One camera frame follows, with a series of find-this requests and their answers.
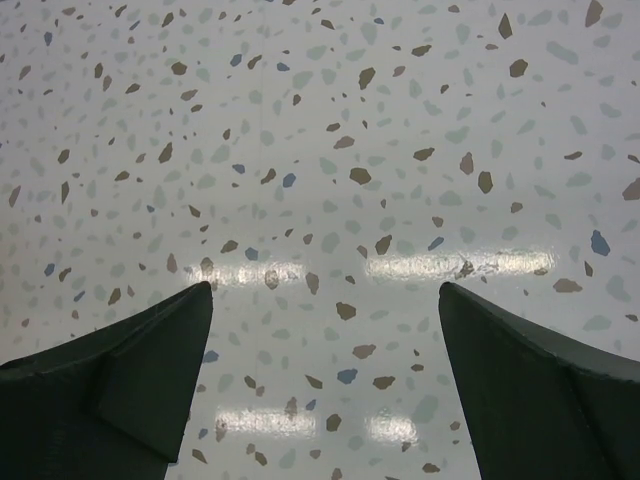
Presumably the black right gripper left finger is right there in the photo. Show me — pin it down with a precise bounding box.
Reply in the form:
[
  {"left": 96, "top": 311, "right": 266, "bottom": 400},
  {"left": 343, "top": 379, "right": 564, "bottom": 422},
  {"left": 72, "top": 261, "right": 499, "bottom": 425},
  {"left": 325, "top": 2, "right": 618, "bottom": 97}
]
[{"left": 1, "top": 282, "right": 213, "bottom": 480}]

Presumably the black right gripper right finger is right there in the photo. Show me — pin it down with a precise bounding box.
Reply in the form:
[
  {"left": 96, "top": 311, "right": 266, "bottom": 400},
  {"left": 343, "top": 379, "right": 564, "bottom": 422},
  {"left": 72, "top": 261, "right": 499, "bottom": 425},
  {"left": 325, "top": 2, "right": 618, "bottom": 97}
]
[{"left": 438, "top": 282, "right": 639, "bottom": 479}]

